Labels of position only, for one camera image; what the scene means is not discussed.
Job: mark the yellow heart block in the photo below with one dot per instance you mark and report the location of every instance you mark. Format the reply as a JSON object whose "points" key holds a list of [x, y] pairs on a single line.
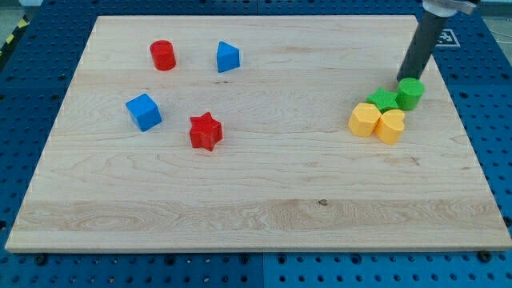
{"points": [[390, 126]]}

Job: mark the blue cube block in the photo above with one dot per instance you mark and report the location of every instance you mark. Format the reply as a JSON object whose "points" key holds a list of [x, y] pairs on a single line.
{"points": [[144, 112]]}

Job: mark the yellow pentagon block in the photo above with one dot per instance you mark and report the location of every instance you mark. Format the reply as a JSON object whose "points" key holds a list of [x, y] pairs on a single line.
{"points": [[363, 119]]}

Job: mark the green cylinder block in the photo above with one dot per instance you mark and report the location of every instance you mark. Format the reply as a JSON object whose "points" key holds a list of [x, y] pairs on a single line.
{"points": [[410, 91]]}

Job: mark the red star block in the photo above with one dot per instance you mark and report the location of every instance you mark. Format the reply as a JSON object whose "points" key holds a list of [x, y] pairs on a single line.
{"points": [[205, 131]]}

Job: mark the white fiducial tag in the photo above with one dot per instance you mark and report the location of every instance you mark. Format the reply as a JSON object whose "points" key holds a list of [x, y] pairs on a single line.
{"points": [[447, 38]]}

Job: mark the blue triangle block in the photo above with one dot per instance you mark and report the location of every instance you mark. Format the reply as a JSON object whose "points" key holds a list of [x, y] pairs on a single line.
{"points": [[228, 57]]}

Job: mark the wooden board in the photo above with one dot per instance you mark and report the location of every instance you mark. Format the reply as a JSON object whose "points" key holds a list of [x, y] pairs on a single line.
{"points": [[288, 174]]}

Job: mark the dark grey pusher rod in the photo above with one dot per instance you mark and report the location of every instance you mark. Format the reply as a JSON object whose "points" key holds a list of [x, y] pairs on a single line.
{"points": [[421, 46]]}

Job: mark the red cylinder block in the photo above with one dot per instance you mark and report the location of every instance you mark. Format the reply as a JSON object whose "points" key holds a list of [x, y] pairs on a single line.
{"points": [[162, 52]]}

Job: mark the white rod mount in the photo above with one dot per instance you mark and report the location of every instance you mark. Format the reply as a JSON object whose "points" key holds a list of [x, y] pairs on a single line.
{"points": [[448, 8]]}

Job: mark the green star block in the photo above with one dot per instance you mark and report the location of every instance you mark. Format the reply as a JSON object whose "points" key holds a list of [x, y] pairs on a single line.
{"points": [[384, 100]]}

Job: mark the yellow black hazard tape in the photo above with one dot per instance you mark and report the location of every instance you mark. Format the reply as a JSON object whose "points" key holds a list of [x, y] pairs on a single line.
{"points": [[14, 37]]}

